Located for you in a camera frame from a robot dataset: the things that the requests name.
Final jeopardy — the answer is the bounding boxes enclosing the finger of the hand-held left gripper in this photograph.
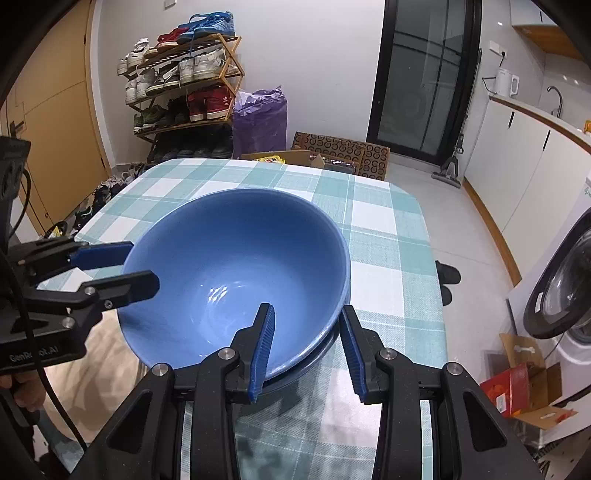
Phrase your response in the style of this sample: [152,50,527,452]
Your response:
[28,271,160,330]
[11,237,134,282]

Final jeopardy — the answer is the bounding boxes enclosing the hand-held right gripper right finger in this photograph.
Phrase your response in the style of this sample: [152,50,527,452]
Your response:
[341,305,541,480]

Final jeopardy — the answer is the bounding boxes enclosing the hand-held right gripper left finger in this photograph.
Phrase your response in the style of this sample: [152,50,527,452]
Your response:
[90,303,276,480]

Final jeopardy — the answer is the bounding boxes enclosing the blue bowl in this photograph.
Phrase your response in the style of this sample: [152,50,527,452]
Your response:
[117,187,352,376]
[261,291,354,395]

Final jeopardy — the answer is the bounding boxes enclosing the person's left hand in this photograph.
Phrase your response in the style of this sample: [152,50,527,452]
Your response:
[0,371,44,409]

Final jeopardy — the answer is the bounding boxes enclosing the scattered pile of sneakers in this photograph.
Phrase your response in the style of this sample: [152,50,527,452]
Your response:
[69,161,148,232]

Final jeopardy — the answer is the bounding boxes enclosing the teal checked tablecloth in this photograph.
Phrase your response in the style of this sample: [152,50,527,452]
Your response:
[37,158,448,480]

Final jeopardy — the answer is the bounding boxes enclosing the black slippers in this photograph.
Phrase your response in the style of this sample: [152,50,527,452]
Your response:
[435,260,462,306]

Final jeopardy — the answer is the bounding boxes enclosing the yellow wooden door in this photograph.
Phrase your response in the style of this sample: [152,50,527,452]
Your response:
[0,0,112,234]

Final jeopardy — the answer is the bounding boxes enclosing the cardboard box with red pack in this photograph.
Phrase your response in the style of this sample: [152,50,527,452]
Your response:
[479,332,580,431]

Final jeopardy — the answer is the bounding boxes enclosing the purple bagged bin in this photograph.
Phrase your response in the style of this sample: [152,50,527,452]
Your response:
[232,85,288,160]

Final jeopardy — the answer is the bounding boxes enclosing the open cardboard box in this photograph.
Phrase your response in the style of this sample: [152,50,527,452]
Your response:
[241,150,326,169]

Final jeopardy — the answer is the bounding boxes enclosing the patterned cardboard box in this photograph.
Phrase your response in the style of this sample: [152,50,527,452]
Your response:
[291,131,391,182]

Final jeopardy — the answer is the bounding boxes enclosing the grey stick vacuum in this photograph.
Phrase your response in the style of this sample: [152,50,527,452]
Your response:
[431,133,463,189]

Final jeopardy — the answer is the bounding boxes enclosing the wooden shoe rack with shoes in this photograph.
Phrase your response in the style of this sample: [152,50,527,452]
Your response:
[116,11,241,160]

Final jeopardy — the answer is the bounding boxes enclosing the white washing machine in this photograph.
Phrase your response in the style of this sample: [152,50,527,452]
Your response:
[507,173,591,437]

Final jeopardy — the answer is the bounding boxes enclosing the white kitchen counter cabinets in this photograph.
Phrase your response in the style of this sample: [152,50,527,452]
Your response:
[463,95,591,287]

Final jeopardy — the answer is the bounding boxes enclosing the black framed glass door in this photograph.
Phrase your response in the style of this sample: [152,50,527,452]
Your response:
[367,0,483,164]

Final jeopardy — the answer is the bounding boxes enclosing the white electric kettle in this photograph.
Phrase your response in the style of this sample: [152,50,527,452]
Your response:
[495,68,520,99]

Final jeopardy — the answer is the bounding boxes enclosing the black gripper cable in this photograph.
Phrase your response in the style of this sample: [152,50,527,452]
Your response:
[16,168,90,455]

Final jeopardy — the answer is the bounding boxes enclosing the white upper wall cabinet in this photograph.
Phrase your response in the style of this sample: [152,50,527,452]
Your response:
[510,0,585,61]

